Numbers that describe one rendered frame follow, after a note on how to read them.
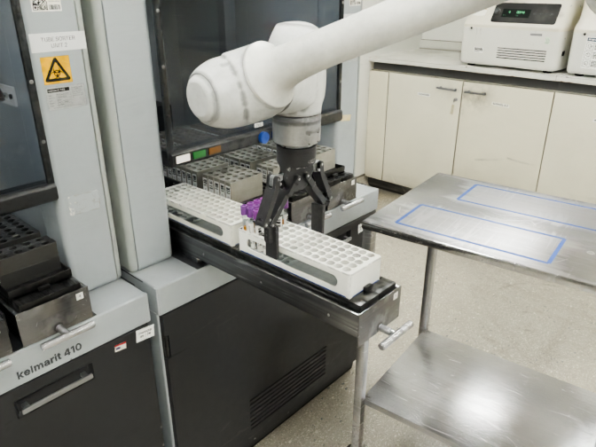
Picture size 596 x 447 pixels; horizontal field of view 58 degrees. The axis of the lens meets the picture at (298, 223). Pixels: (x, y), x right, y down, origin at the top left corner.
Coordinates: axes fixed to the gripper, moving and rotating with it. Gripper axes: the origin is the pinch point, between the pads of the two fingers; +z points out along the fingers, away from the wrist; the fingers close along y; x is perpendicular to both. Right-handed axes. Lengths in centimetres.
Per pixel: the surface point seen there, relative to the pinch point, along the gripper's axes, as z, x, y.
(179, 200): 0.1, 34.8, -2.9
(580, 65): -9, 16, 230
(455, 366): 58, -14, 56
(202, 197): -0.3, 31.7, 1.6
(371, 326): 9.4, -21.2, -2.8
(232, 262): 6.7, 12.0, -6.7
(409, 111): 28, 111, 229
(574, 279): 4, -45, 29
